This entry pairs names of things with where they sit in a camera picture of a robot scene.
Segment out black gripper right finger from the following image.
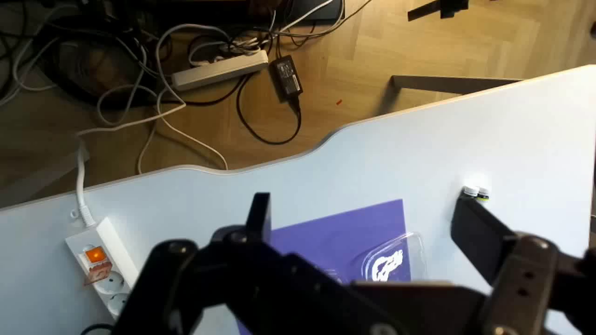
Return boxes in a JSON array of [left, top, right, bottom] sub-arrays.
[[449, 190, 596, 335]]

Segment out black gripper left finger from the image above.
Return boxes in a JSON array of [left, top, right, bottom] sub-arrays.
[[110, 192, 398, 335]]

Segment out purple mat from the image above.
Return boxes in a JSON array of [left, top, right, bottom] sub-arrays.
[[266, 197, 415, 288]]

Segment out white floor power strip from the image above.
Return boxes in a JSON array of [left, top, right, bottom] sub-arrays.
[[169, 48, 272, 93]]

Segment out black power adapter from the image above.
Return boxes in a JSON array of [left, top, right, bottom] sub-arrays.
[[266, 54, 305, 104]]

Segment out white power strip orange switch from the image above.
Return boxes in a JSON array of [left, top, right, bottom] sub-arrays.
[[63, 216, 141, 320]]

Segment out white power strip cable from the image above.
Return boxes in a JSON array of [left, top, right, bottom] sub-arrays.
[[72, 140, 99, 227]]

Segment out white floor cable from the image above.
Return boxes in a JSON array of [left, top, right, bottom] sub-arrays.
[[76, 22, 276, 175]]

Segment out black adapter cable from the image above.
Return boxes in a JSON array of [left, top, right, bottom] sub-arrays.
[[235, 73, 305, 149]]

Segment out black floor bracket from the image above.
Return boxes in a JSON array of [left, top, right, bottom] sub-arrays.
[[406, 0, 471, 22]]

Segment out tangled floor cables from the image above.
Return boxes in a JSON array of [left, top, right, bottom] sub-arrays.
[[0, 0, 154, 123]]

